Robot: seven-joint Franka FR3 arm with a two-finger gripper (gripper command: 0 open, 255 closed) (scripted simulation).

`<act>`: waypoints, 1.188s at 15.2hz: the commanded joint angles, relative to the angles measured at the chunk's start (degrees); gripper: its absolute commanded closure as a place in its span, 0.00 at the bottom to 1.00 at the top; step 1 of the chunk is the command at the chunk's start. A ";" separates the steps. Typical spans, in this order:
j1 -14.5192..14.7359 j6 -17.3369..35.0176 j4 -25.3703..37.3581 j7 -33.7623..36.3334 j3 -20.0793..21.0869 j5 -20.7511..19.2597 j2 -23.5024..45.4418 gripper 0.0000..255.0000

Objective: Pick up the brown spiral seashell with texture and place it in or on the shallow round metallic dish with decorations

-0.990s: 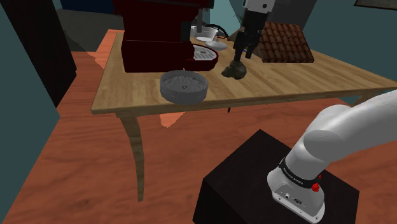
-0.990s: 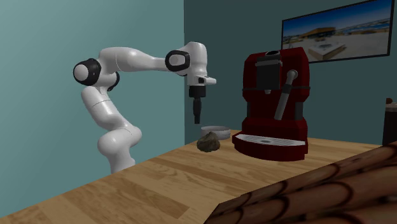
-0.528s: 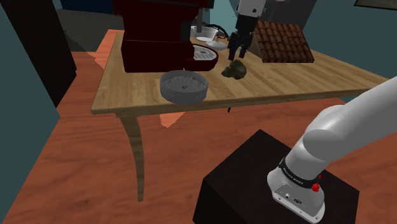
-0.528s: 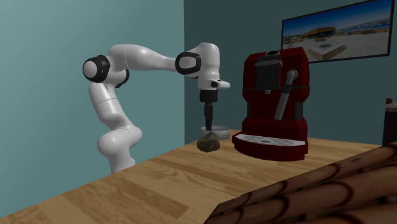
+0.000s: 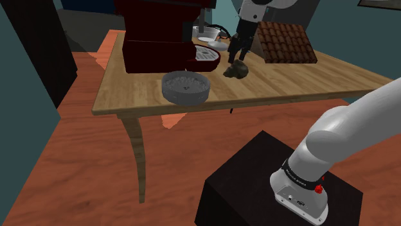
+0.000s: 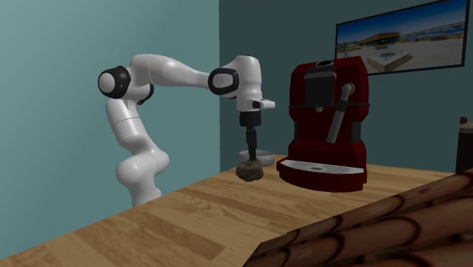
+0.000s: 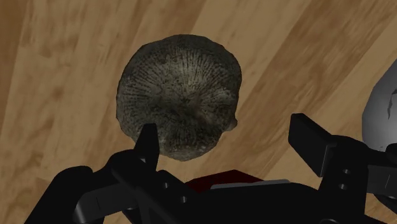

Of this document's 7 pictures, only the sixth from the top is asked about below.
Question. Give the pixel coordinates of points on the brown scale patterned block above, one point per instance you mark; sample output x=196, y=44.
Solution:
x=388, y=229

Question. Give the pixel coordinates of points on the shallow grey round dish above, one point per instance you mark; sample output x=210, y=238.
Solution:
x=266, y=156

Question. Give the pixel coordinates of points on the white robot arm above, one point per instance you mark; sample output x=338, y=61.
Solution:
x=127, y=129

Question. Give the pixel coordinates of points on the red coffee machine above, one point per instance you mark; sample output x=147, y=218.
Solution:
x=351, y=122

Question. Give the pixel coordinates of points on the dark jar with knob lid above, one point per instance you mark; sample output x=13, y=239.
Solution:
x=465, y=148

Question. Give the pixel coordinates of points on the black framed landscape wall picture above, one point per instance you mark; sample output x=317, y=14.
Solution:
x=406, y=37

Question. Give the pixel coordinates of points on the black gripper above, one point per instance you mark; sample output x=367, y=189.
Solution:
x=250, y=118

